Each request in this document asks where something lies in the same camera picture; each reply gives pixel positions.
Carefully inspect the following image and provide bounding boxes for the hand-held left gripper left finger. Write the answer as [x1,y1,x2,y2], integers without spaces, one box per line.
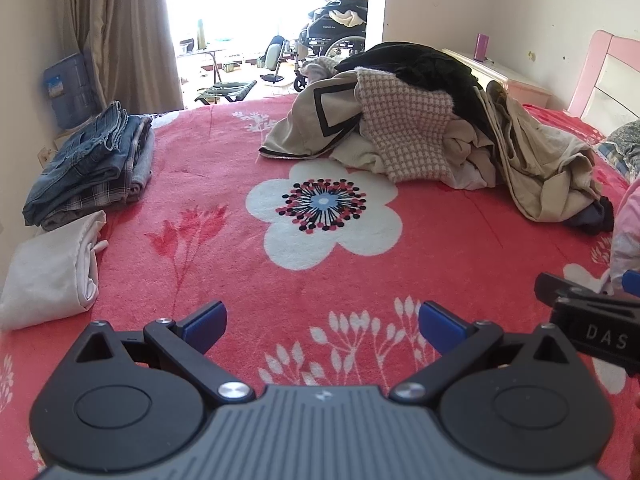
[75,301,256,406]

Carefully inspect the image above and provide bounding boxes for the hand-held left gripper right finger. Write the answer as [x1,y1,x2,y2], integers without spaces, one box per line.
[389,301,581,406]

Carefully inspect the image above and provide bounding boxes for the dark navy garment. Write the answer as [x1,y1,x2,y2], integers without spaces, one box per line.
[562,197,615,233]

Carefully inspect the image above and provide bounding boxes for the beige pants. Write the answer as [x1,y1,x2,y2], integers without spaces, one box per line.
[480,80,606,223]

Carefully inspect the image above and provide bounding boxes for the person's right forearm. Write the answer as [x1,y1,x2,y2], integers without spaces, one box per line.
[610,200,640,296]

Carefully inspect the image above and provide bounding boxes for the red floral blanket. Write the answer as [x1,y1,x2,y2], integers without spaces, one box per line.
[0,92,640,480]

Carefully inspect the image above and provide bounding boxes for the grey patterned pillow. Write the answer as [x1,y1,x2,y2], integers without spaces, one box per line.
[597,122,640,183]

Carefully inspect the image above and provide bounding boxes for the cream garment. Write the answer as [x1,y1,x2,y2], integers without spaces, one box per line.
[330,120,498,191]

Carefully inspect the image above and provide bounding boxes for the folded white cloth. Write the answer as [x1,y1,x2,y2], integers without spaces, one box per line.
[0,210,108,331]

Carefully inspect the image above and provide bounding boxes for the cream nightstand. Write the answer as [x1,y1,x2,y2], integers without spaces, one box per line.
[442,47,551,108]

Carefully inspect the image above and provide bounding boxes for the folded blue jeans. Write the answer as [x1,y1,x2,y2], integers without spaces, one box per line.
[22,101,153,226]

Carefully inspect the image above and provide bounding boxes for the beige garment with black diamond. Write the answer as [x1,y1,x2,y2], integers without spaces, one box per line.
[259,70,368,161]

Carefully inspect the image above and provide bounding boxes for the pink headboard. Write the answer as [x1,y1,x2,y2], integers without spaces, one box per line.
[562,30,640,133]

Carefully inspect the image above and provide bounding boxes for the small table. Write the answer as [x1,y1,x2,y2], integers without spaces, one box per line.
[177,47,228,83]

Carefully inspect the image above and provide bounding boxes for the blue water jug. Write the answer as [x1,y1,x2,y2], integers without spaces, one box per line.
[42,52,98,131]

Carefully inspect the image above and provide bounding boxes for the grey padded footrest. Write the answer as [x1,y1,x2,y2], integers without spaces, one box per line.
[260,35,288,83]

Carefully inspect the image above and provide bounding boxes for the brown curtain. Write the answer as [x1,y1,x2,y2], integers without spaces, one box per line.
[67,0,186,126]

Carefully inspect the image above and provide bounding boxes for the wheelchair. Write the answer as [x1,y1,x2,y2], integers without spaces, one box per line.
[292,2,371,93]

